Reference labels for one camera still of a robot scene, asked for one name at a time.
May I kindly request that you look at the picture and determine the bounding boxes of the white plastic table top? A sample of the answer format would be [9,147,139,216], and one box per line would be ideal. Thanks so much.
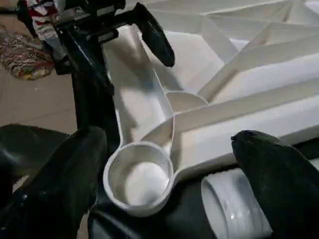
[102,0,319,218]

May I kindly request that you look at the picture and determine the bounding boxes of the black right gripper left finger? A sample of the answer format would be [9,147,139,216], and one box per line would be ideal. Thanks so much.
[0,126,108,239]

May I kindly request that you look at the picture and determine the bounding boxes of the white plastic table leg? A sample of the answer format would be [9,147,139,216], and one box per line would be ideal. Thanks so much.
[201,158,319,239]

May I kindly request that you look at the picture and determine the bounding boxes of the black table mat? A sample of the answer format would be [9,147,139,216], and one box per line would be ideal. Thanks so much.
[70,75,319,239]

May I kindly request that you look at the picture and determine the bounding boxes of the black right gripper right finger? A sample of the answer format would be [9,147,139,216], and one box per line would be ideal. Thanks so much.
[231,130,319,239]

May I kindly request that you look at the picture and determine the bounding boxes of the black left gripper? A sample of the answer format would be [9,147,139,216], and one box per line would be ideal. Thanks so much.
[50,0,175,93]

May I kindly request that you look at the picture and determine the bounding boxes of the colourful patterned cloth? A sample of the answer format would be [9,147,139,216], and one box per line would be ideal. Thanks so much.
[0,31,54,80]

